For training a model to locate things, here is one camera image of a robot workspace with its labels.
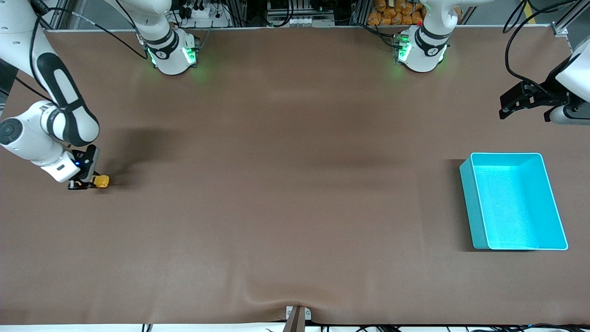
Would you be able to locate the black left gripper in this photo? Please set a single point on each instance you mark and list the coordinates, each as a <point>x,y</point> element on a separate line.
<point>545,94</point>

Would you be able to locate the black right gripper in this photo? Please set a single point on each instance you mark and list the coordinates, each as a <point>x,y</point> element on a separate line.
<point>91,162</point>

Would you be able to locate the yellow beetle toy car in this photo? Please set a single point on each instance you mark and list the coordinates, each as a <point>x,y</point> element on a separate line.
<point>103,181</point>

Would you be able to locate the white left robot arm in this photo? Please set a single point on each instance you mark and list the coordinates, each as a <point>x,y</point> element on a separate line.
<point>421,57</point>

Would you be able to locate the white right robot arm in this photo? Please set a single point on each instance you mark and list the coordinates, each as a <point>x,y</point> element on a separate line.
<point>27,138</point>

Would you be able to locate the teal plastic bin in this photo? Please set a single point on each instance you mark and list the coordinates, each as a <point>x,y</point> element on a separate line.
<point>516,207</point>

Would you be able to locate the orange snack bags pile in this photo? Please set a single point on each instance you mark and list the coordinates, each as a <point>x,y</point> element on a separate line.
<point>392,14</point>

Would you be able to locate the white power strip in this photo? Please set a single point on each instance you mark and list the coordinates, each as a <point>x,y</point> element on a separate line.
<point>205,14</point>

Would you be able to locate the brown table mat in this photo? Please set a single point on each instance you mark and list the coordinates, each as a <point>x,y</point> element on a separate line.
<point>295,184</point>

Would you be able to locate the grey equipment rack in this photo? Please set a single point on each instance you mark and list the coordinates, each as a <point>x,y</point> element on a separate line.
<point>299,14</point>

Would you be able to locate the aluminium frame profile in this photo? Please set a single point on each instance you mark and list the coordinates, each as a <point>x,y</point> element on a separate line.
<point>57,16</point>
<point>569,16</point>

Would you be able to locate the metal table clamp bracket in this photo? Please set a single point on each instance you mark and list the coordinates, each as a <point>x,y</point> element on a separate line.
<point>297,320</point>

